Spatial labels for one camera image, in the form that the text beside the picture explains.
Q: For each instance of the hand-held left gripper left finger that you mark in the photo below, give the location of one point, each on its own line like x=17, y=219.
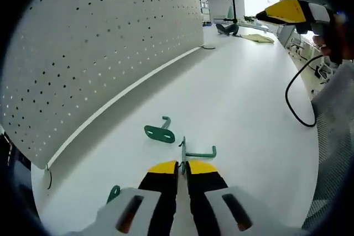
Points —
x=160, y=191

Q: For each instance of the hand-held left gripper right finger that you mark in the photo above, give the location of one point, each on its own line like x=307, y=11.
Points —
x=207, y=191

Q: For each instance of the green hook assembly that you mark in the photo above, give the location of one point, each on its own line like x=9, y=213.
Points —
x=199, y=153
x=114, y=191
x=159, y=135

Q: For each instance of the white perforated mounting plate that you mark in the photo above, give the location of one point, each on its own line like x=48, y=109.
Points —
x=83, y=53

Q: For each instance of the white round plate foot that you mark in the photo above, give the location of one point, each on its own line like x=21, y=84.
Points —
x=208, y=46
x=49, y=178

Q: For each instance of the person's right hand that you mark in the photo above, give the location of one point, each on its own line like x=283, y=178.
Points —
x=338, y=39

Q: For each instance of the yellow cloth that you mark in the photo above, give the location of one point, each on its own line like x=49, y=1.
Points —
x=258, y=38

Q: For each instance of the monitor on black stand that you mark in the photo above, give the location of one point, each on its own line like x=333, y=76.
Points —
x=233, y=4

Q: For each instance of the white mesh chair back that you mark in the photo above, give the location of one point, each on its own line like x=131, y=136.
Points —
x=334, y=136

